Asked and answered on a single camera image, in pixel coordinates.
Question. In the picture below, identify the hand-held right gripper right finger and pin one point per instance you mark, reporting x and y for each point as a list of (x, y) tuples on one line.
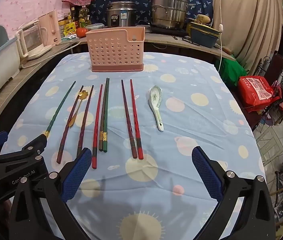
[(206, 172)]

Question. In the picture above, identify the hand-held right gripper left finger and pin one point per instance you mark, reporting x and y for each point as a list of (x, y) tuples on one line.
[(76, 175)]

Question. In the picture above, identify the dark red chopstick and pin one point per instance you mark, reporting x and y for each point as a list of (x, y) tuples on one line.
[(62, 146), (85, 120), (127, 117)]

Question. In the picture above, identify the green chopstick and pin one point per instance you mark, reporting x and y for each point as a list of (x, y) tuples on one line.
[(61, 107), (106, 120)]

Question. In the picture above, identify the brown chopstick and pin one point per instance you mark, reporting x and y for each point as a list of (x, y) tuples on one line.
[(102, 120)]

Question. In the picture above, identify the gold flower spoon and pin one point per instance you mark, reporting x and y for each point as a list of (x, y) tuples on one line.
[(81, 94)]

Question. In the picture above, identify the white floral ceramic spoon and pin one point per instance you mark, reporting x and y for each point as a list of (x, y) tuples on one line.
[(154, 96)]

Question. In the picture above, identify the pink perforated utensil holder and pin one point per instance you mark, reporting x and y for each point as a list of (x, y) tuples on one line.
[(114, 50)]

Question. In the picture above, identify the blue printed tablecloth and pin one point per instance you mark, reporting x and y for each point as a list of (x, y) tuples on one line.
[(181, 142)]

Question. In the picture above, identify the red plastic bag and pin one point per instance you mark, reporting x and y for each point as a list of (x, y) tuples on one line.
[(254, 90)]

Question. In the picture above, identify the white glass kettle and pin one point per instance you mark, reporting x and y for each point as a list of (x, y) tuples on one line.
[(32, 42)]

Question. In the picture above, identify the green plastic bag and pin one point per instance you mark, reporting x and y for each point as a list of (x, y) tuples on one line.
[(231, 71)]

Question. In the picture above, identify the small teal packet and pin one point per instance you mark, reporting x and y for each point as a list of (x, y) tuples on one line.
[(69, 38)]

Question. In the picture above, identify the pink electric kettle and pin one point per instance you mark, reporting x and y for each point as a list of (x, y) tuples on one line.
[(49, 27)]

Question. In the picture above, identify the yellow packet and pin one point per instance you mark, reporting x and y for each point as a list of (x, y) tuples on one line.
[(70, 29)]

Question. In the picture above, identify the red tomato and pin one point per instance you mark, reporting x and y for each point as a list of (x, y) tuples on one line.
[(81, 32)]

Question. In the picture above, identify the dark metal chair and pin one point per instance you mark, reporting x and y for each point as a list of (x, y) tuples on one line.
[(279, 65)]

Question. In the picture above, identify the clear food container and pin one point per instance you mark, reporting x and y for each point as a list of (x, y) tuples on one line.
[(95, 26)]

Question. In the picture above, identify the dark sauce bottle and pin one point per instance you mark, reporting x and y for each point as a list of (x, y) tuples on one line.
[(73, 15)]

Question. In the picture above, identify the yellow oil bottle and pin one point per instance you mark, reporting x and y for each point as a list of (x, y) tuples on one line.
[(84, 17)]

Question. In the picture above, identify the blue lunch box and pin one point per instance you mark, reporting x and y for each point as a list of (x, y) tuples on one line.
[(202, 36)]

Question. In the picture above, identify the black induction cooker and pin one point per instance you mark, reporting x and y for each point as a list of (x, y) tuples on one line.
[(166, 31)]

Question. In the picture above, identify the brown potato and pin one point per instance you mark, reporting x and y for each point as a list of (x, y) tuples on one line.
[(203, 18)]

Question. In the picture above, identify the beige curtain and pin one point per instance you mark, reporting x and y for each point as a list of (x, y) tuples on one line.
[(251, 25)]

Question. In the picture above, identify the steel rice cooker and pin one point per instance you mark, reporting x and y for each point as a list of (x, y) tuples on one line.
[(121, 15)]

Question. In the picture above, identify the steel utensil holder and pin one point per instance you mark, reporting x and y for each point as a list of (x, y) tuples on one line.
[(169, 10)]

